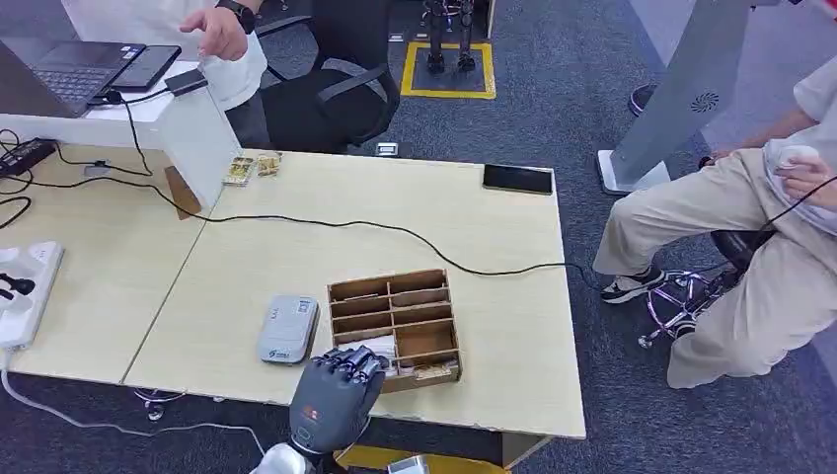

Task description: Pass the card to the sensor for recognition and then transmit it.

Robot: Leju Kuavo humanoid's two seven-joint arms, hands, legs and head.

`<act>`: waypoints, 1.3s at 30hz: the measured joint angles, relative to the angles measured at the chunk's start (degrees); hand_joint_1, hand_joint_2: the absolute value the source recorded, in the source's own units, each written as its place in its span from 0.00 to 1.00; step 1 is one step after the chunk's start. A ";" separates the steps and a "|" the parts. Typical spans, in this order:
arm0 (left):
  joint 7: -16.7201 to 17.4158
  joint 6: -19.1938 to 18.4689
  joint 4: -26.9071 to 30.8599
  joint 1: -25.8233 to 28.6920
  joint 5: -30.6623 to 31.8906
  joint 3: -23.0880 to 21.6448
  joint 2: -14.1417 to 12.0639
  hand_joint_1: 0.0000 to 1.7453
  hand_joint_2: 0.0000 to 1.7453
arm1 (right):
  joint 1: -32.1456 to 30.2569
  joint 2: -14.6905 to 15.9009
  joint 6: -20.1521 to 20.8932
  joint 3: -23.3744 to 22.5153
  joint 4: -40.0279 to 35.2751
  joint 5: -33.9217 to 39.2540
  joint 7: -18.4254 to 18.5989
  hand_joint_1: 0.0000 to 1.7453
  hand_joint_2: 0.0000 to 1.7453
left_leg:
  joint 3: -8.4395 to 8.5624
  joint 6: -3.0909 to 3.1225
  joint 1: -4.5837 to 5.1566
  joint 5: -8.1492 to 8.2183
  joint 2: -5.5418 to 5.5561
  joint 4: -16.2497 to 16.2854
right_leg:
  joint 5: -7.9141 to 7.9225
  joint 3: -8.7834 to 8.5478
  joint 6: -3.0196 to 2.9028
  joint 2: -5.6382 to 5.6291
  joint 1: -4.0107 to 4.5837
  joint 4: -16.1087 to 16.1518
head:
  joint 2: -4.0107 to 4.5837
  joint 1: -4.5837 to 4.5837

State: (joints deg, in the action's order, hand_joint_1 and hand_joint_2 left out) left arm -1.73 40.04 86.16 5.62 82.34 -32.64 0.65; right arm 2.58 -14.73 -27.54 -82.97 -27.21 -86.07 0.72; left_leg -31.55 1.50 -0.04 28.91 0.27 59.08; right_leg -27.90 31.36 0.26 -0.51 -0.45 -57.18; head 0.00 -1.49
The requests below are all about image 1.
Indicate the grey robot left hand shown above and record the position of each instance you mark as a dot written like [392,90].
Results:
[333,405]

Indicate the white card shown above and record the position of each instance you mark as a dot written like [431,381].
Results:
[376,345]

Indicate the wooden card box with slots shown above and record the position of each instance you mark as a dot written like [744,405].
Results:
[418,340]

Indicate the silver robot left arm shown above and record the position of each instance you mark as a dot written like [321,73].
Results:
[281,461]

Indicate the grey card reader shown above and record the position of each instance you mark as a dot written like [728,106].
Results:
[288,329]

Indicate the stack of printed cards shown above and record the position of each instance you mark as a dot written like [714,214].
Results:
[435,371]

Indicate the yellow floor tape strip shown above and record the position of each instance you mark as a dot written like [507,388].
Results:
[451,463]

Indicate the chrome chair base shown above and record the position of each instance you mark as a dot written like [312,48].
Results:
[157,404]

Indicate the metal floor socket plate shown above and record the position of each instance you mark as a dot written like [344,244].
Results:
[386,149]

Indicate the black phone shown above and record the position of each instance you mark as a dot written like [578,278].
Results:
[518,179]

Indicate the black office chair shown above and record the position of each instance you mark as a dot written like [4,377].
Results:
[327,104]

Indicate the white desk riser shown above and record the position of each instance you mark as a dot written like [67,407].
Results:
[196,137]

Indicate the white power strip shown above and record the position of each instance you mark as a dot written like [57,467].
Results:
[29,307]

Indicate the black plug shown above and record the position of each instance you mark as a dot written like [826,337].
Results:
[16,285]

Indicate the small black adapter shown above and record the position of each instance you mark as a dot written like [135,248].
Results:
[186,82]

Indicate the chrome stool with black seat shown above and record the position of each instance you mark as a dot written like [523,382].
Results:
[680,307]

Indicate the black robot legs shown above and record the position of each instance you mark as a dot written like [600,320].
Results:
[435,39]

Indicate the black tablet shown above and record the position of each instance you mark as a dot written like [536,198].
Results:
[147,67]

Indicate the black power brick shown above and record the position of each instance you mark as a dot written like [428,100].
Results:
[26,156]

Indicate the black wristwatch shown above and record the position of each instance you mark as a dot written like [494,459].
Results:
[238,12]

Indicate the standing person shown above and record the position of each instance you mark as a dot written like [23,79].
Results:
[163,26]

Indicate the dark laptop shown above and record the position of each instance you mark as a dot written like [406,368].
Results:
[62,75]

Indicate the dark shoe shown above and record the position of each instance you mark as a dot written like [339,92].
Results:
[641,98]

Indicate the seated person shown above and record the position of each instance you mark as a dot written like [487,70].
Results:
[739,203]

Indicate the white kiosk stand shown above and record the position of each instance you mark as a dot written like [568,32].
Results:
[680,85]

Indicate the white round object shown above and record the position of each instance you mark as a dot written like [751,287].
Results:
[796,156]

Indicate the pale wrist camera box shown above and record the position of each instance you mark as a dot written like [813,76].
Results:
[409,466]

